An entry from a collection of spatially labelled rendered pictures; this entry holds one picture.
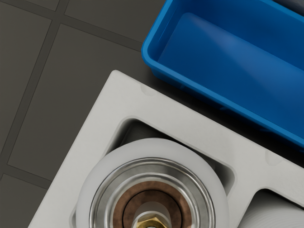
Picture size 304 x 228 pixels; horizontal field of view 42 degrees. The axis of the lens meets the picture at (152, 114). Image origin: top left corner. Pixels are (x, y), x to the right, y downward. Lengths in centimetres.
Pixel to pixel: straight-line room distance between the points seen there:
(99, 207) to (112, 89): 11
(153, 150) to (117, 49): 28
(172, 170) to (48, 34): 33
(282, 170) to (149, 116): 11
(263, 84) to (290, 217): 24
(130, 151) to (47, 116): 28
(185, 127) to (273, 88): 22
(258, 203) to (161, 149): 14
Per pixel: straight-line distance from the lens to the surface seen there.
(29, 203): 52
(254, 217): 34
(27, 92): 52
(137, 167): 24
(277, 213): 32
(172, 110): 31
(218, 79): 50
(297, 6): 46
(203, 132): 31
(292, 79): 52
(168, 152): 24
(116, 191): 24
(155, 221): 21
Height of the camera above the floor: 49
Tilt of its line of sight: 87 degrees down
